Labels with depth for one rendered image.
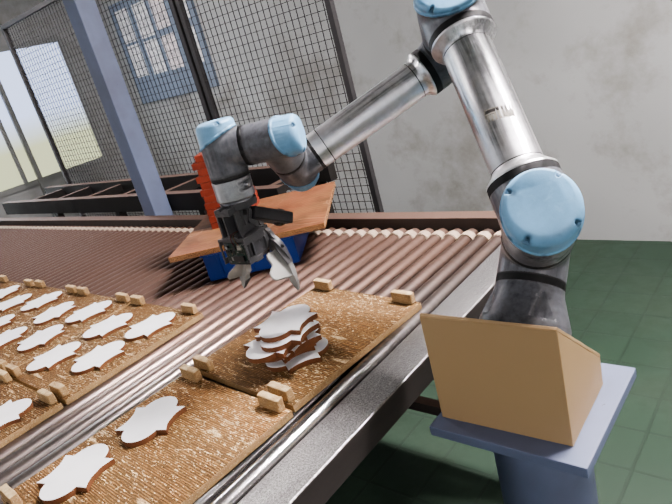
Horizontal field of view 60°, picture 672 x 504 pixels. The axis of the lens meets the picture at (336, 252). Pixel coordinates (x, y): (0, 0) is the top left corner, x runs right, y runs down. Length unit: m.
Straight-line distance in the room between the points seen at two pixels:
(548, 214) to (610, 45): 2.75
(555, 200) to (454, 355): 0.30
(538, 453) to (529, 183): 0.42
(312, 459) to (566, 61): 3.02
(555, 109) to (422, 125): 0.91
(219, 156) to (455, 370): 0.56
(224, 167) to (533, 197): 0.54
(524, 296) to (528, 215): 0.17
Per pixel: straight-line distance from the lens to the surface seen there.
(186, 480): 1.05
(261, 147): 1.07
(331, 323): 1.36
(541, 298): 1.01
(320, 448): 1.03
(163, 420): 1.21
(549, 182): 0.90
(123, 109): 3.01
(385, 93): 1.18
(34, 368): 1.73
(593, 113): 3.69
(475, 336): 0.96
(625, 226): 3.86
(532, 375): 0.96
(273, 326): 1.23
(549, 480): 1.12
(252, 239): 1.12
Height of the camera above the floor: 1.53
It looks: 20 degrees down
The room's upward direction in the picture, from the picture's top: 15 degrees counter-clockwise
